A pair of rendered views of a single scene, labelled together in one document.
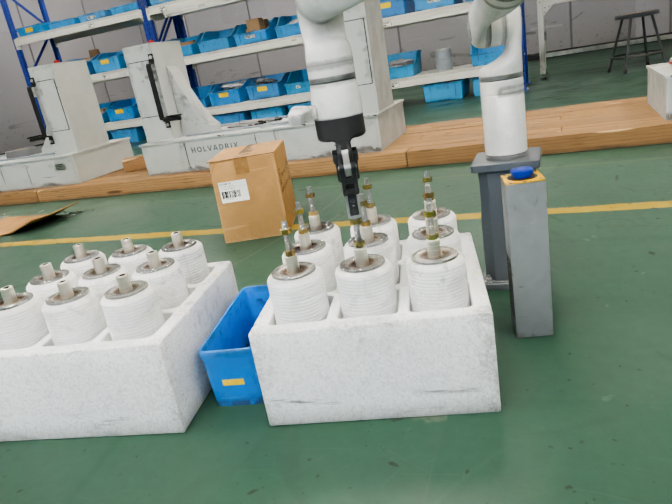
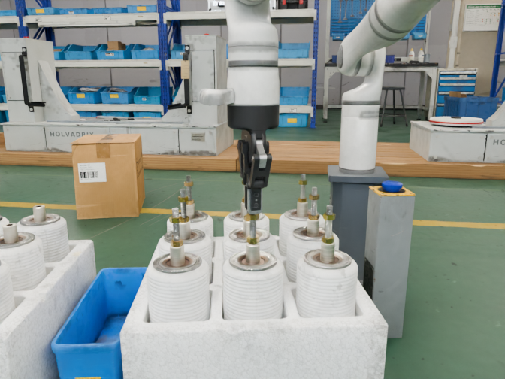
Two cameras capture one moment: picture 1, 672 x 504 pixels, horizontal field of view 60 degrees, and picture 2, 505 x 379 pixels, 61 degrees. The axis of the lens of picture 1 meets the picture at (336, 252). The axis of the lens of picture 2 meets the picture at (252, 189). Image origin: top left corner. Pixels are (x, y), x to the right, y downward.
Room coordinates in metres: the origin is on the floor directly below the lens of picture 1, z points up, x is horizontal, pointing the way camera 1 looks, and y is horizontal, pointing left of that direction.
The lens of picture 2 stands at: (0.29, 0.12, 0.52)
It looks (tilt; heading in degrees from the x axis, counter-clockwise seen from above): 14 degrees down; 346
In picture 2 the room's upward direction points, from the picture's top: straight up
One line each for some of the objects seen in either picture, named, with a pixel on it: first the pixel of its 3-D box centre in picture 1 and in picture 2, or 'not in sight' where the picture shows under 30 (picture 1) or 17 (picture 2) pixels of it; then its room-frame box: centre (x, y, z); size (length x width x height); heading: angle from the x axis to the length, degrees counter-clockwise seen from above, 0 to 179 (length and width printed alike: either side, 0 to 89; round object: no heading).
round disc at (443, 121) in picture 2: not in sight; (455, 121); (2.58, -1.75, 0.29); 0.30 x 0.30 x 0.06
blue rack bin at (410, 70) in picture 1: (398, 65); not in sight; (5.78, -0.90, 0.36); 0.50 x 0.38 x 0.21; 159
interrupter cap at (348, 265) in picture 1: (362, 263); (252, 261); (0.90, -0.04, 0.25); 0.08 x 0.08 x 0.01
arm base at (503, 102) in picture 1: (503, 118); (358, 137); (1.30, -0.42, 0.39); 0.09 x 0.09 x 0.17; 67
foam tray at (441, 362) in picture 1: (380, 319); (249, 314); (1.02, -0.06, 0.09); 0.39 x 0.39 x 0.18; 79
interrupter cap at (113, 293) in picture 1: (126, 290); not in sight; (0.98, 0.38, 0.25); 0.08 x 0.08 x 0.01
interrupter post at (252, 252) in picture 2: (361, 256); (252, 253); (0.90, -0.04, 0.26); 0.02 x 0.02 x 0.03
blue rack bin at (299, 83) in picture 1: (309, 79); (153, 95); (6.18, -0.04, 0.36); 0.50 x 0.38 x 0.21; 156
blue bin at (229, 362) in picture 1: (253, 339); (110, 327); (1.09, 0.20, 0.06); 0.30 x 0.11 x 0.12; 169
